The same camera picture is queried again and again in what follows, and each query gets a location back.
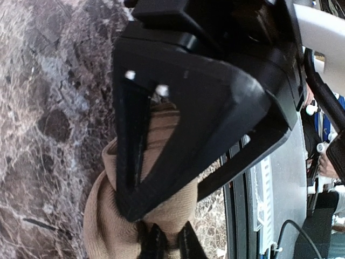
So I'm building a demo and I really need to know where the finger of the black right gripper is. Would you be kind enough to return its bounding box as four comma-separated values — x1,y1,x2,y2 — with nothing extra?
197,92,293,201
113,22,271,222

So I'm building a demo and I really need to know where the beige ribbed sock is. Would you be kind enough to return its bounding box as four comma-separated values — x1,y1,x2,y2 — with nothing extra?
84,103,198,258

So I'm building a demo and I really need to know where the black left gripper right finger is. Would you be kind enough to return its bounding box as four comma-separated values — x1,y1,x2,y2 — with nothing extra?
178,221,208,259

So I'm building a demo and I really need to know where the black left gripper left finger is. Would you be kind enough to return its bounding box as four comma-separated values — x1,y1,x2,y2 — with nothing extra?
139,224,167,259

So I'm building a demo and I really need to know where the white slotted cable duct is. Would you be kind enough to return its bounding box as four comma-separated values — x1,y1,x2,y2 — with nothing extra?
250,156,274,255

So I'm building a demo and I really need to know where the black front table rail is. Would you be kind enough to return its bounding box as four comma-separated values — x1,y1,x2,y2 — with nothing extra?
223,171,257,258

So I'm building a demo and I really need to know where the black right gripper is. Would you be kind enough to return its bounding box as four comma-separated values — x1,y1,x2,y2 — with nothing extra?
123,1,303,130

